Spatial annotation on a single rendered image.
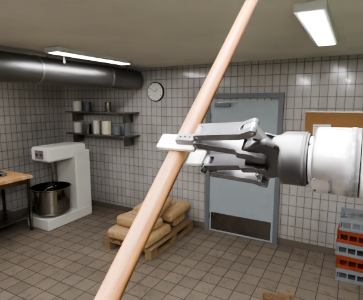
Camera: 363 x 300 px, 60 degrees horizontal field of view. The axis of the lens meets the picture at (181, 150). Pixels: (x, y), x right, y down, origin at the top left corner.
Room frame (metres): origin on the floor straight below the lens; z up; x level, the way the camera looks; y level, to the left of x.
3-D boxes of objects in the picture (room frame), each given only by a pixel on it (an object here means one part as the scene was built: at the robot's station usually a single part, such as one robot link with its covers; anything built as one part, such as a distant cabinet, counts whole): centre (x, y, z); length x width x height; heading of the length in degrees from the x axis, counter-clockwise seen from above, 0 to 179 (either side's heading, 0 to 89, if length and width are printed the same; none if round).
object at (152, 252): (4.51, 0.45, 0.07); 1.20 x 0.80 x 0.14; 151
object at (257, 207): (4.53, -0.87, 1.08); 1.14 x 0.09 x 2.16; 61
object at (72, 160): (5.24, 2.10, 0.66); 1.00 x 0.66 x 1.32; 151
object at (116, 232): (4.34, 0.76, 0.22); 0.62 x 0.36 x 0.15; 156
